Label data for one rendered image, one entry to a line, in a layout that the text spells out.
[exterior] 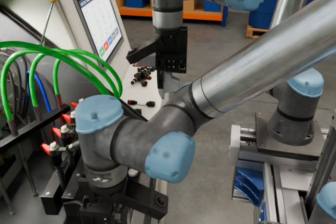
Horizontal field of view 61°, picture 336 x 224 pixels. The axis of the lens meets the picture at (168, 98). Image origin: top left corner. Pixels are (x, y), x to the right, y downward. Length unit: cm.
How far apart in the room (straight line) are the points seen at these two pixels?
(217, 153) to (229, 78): 211
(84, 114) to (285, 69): 29
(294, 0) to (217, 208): 152
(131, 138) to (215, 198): 179
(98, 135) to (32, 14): 73
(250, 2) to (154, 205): 45
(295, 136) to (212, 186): 132
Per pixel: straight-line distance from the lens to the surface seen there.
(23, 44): 72
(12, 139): 99
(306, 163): 109
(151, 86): 142
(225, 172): 237
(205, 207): 212
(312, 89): 95
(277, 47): 41
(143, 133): 42
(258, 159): 107
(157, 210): 58
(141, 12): 622
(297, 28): 40
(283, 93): 97
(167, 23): 70
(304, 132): 102
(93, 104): 46
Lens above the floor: 164
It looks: 30 degrees down
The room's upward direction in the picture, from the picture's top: straight up
